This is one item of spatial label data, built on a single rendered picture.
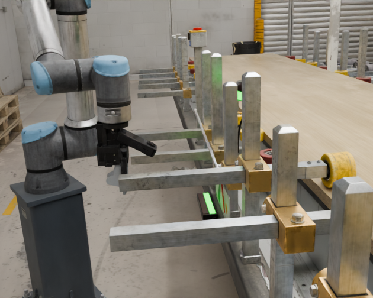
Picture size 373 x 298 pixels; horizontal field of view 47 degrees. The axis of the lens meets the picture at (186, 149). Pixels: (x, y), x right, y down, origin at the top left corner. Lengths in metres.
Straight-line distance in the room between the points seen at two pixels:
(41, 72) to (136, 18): 7.85
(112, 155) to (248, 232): 0.55
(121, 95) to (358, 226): 0.75
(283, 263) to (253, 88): 0.37
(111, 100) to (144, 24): 7.93
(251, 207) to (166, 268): 1.40
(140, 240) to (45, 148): 1.19
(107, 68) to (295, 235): 0.63
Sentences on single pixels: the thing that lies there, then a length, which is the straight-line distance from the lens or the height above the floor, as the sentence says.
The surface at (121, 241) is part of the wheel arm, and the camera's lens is 0.72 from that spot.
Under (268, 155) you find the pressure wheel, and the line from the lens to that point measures 1.23.
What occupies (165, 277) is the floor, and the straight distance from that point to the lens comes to 2.33.
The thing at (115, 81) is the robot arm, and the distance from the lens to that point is 1.11.
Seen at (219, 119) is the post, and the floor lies 0.95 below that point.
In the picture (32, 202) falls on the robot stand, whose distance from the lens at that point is 1.85.
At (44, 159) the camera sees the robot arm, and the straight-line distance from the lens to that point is 1.87.
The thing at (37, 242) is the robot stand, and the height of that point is 0.41.
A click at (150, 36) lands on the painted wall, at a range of 9.04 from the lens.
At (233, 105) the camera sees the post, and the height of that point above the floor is 1.05.
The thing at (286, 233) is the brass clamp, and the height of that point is 0.96.
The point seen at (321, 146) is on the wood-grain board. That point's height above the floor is 0.90.
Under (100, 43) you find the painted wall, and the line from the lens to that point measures 9.08.
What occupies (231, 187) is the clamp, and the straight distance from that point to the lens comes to 1.21.
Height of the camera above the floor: 1.30
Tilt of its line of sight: 18 degrees down
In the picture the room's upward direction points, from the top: 2 degrees counter-clockwise
